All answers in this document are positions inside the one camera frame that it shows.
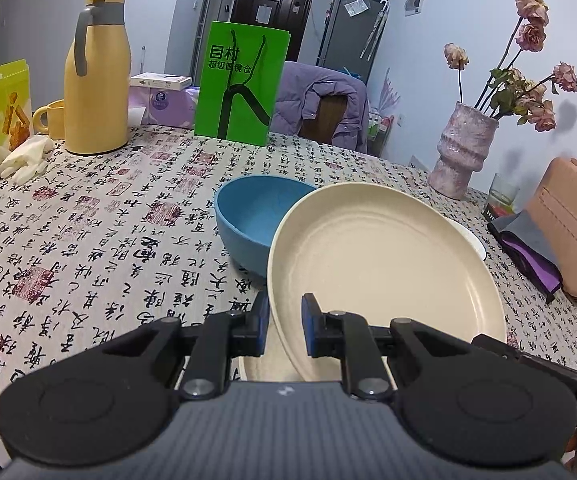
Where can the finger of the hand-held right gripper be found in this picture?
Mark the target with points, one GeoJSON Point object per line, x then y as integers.
{"type": "Point", "coordinates": [518, 356]}

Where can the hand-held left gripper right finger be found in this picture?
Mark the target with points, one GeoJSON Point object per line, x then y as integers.
{"type": "Point", "coordinates": [309, 327]}

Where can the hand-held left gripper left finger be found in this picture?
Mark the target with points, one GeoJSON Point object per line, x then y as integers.
{"type": "Point", "coordinates": [263, 325]}

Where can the blue bowl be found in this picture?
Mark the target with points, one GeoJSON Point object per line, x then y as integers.
{"type": "Point", "coordinates": [253, 220]}

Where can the large white black-rimmed bowl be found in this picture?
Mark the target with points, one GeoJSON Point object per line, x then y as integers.
{"type": "Point", "coordinates": [477, 245]}

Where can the grey purple cloth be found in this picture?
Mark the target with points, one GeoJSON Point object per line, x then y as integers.
{"type": "Point", "coordinates": [523, 245]}

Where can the red black box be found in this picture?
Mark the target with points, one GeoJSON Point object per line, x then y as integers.
{"type": "Point", "coordinates": [493, 210]}

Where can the glass cup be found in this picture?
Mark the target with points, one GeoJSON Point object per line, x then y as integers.
{"type": "Point", "coordinates": [503, 190]}

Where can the wooden chair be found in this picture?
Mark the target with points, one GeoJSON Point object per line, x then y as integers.
{"type": "Point", "coordinates": [326, 120]}

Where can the cluttered storage cart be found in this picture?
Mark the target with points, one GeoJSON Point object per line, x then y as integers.
{"type": "Point", "coordinates": [381, 130]}

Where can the purple jacket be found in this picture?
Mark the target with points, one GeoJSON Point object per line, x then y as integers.
{"type": "Point", "coordinates": [313, 105]}

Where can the green paper bag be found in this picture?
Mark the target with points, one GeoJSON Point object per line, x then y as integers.
{"type": "Point", "coordinates": [238, 85]}

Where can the purple tissue pack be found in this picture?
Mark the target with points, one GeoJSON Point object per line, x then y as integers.
{"type": "Point", "coordinates": [168, 102]}

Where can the small white box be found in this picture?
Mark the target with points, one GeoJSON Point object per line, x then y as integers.
{"type": "Point", "coordinates": [161, 80]}

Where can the yellow thermos jug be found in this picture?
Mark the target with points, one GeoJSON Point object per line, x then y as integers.
{"type": "Point", "coordinates": [96, 85]}

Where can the yellow mug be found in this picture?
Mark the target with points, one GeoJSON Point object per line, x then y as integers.
{"type": "Point", "coordinates": [51, 120]}

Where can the grey refrigerator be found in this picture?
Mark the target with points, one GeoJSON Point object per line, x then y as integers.
{"type": "Point", "coordinates": [348, 30]}

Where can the white umbrella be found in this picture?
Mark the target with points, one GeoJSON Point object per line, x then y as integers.
{"type": "Point", "coordinates": [376, 27]}

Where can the dark entrance door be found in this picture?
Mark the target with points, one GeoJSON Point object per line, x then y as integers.
{"type": "Point", "coordinates": [268, 10]}

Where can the bunch of dried roses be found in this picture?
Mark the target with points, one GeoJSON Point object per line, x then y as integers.
{"type": "Point", "coordinates": [530, 35]}

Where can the grey interior door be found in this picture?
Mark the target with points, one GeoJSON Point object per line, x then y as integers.
{"type": "Point", "coordinates": [213, 0]}

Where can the purple wall decal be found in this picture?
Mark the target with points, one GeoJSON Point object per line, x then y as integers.
{"type": "Point", "coordinates": [391, 90]}

